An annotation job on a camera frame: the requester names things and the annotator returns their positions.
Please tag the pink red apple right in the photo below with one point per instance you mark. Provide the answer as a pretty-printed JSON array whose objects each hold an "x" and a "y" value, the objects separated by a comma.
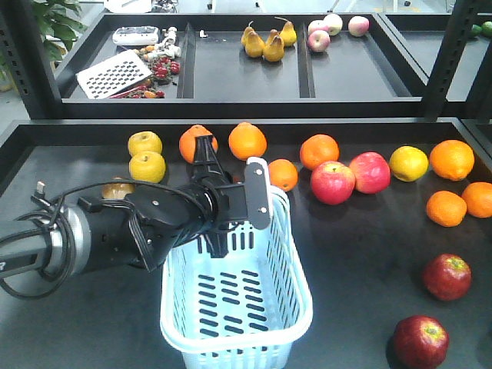
[{"x": 372, "y": 172}]

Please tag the small orange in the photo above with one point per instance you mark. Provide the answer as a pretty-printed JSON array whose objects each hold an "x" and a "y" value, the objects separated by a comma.
[
  {"x": 446, "y": 208},
  {"x": 283, "y": 174}
]

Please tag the yellow apple front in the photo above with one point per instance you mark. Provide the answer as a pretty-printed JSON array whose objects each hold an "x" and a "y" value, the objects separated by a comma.
[{"x": 147, "y": 166}]

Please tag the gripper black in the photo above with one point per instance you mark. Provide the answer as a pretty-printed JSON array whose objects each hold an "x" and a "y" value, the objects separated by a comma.
[{"x": 226, "y": 199}]

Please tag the brown pears cluster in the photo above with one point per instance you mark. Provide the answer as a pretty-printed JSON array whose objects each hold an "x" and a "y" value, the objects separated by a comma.
[{"x": 272, "y": 49}]

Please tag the yellow apple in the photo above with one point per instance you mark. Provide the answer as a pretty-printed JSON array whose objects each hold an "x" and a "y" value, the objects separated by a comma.
[
  {"x": 144, "y": 141},
  {"x": 147, "y": 166}
]

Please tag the small orange lower left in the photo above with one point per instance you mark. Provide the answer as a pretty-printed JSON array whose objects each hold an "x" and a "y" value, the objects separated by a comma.
[{"x": 283, "y": 174}]

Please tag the white perforated grater board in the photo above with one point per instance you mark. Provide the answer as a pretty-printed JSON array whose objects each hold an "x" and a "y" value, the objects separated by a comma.
[{"x": 112, "y": 75}]

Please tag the pink red apple left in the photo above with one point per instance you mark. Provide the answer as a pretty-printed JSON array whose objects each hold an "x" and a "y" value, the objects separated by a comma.
[{"x": 332, "y": 182}]

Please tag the black upright shelf post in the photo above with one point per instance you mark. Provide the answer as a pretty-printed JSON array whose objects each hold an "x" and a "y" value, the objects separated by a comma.
[{"x": 21, "y": 43}]

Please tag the small orange lower right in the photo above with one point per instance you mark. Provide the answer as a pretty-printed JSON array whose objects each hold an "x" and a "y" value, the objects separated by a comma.
[{"x": 446, "y": 208}]

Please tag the large orange behind apples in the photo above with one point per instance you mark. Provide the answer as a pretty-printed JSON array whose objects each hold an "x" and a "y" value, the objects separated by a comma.
[{"x": 318, "y": 149}]

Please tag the light blue plastic basket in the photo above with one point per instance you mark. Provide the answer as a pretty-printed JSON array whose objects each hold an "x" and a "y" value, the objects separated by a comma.
[{"x": 244, "y": 310}]

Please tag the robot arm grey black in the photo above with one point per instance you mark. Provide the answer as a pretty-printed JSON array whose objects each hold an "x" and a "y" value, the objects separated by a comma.
[{"x": 41, "y": 249}]

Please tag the dark red apple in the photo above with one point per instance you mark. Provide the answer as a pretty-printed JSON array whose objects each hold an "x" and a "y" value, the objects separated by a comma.
[
  {"x": 420, "y": 342},
  {"x": 448, "y": 277}
]

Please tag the dark red apple lower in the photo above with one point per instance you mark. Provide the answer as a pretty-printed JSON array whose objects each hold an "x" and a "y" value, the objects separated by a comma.
[{"x": 420, "y": 342}]

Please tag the large orange top right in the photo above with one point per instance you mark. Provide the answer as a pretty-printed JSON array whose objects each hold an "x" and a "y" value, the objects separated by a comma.
[{"x": 452, "y": 160}]

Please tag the potted green plant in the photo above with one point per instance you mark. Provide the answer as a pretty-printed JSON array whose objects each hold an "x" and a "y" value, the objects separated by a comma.
[{"x": 60, "y": 26}]

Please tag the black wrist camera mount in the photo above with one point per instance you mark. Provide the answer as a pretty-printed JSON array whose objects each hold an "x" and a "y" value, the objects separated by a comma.
[{"x": 257, "y": 192}]

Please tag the pink red apple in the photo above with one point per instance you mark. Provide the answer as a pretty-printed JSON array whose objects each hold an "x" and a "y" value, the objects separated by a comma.
[
  {"x": 372, "y": 172},
  {"x": 332, "y": 182}
]

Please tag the pink apple back shelf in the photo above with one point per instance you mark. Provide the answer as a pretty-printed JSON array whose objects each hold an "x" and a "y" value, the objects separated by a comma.
[{"x": 318, "y": 41}]

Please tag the yellow apple rear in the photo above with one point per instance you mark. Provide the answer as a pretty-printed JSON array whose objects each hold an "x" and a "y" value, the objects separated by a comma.
[{"x": 144, "y": 141}]

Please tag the orange with knob top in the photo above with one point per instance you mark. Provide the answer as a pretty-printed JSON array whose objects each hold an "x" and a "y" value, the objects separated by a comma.
[{"x": 187, "y": 141}]

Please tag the dark red apple upper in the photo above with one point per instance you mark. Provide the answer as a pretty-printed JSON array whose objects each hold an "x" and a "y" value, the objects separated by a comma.
[{"x": 448, "y": 277}]

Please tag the yellow orange citrus fruit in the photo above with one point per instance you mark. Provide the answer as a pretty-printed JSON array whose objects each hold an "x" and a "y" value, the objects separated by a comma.
[{"x": 408, "y": 163}]

